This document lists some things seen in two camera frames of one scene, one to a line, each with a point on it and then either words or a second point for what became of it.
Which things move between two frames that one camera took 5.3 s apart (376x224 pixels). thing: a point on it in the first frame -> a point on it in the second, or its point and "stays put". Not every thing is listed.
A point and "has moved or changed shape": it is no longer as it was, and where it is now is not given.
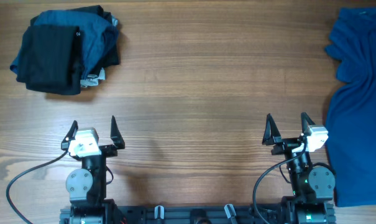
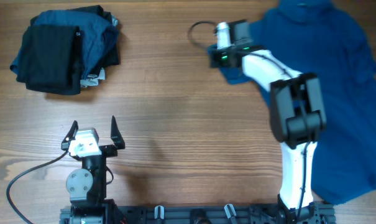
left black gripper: (110, 150) stays put
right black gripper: (275, 137) -> (215, 56)
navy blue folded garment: (97, 36) stays put
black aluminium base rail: (190, 214) stays put
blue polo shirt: (356, 123) has moved or changed shape
